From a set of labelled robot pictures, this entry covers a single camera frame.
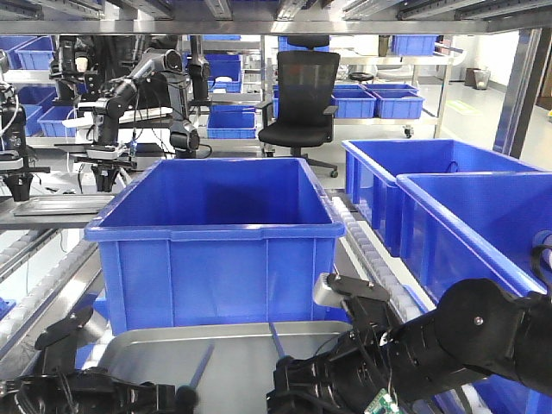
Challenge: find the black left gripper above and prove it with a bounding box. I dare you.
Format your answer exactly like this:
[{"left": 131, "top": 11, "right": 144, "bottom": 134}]
[{"left": 1, "top": 306, "right": 198, "bottom": 413}]

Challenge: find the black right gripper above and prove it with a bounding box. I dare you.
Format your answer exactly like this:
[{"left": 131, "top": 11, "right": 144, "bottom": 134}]
[{"left": 267, "top": 273, "right": 414, "bottom": 413}]

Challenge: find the background black robot arm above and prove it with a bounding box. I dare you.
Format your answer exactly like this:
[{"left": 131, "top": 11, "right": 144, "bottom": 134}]
[{"left": 1, "top": 48, "right": 199, "bottom": 413}]

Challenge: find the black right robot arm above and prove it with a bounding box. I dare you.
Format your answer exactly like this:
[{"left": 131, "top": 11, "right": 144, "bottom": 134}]
[{"left": 267, "top": 273, "right": 551, "bottom": 413}]

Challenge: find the stainless steel tray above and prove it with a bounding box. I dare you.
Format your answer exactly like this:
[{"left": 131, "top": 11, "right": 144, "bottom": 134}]
[{"left": 98, "top": 321, "right": 350, "bottom": 413}]

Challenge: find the blue bin right near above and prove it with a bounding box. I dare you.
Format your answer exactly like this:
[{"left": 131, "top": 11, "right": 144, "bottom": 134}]
[{"left": 397, "top": 172, "right": 551, "bottom": 302}]

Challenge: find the blue bin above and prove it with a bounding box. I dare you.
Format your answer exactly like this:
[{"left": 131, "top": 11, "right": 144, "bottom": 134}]
[
  {"left": 85, "top": 158, "right": 345, "bottom": 334},
  {"left": 397, "top": 172, "right": 551, "bottom": 302},
  {"left": 342, "top": 139, "right": 542, "bottom": 257}
]

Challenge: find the blue bin front centre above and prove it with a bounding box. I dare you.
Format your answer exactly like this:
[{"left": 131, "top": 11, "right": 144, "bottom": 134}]
[{"left": 85, "top": 158, "right": 345, "bottom": 334}]

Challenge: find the blue bin right far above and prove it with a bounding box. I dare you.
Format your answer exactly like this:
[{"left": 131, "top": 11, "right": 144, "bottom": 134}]
[{"left": 342, "top": 139, "right": 542, "bottom": 257}]

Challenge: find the black office chair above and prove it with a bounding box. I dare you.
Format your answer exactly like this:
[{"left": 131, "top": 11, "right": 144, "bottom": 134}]
[{"left": 257, "top": 34, "right": 340, "bottom": 178}]

